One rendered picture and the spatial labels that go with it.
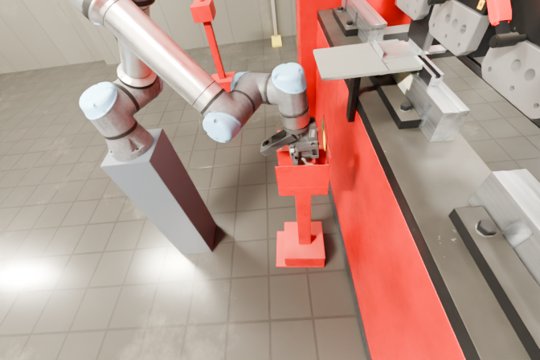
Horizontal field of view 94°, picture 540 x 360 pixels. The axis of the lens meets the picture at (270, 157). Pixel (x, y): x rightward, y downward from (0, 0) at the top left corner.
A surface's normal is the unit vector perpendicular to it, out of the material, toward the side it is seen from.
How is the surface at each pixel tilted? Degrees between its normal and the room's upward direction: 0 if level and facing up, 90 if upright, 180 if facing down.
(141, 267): 0
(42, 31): 90
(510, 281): 0
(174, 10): 90
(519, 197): 0
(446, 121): 90
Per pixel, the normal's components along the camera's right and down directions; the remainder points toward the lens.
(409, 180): -0.11, -0.68
